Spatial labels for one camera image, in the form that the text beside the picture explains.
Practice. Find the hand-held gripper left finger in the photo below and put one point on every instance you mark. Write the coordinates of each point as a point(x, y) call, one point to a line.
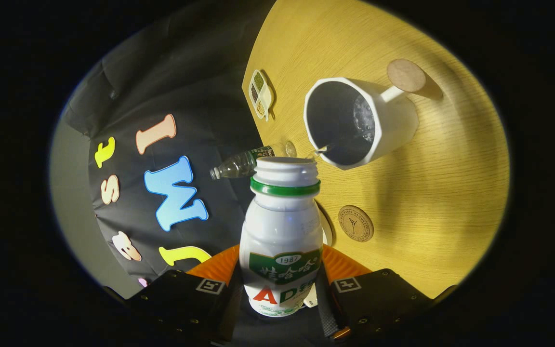
point(229, 313)

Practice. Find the round wooden coaster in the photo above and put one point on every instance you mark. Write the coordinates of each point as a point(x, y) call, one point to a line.
point(356, 223)

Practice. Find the clear plastic water bottle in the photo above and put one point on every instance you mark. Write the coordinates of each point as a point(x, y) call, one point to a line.
point(239, 166)

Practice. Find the wooden table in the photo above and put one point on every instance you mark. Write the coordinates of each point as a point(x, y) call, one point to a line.
point(451, 193)

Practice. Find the white juice bottle green label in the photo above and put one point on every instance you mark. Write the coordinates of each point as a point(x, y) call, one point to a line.
point(280, 226)

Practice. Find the round white plate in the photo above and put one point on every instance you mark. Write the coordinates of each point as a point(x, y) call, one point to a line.
point(328, 231)

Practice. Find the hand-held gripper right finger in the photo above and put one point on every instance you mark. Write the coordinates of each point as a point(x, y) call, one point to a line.
point(328, 313)

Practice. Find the black backdrop cloth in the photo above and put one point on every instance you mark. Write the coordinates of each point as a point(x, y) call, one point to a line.
point(186, 96)

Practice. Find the white divided grain dish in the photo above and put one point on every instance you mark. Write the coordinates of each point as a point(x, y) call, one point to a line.
point(264, 99)

